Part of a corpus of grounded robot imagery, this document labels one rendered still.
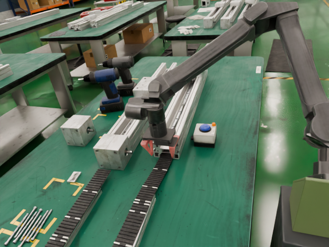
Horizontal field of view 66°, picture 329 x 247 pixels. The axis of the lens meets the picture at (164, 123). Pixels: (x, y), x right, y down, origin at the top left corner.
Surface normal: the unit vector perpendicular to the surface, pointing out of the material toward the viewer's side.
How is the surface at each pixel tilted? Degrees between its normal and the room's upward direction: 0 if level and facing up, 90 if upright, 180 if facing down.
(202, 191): 0
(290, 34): 43
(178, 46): 90
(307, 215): 90
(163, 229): 0
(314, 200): 90
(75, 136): 90
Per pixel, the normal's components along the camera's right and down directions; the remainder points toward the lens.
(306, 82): -0.36, -0.25
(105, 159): -0.27, 0.54
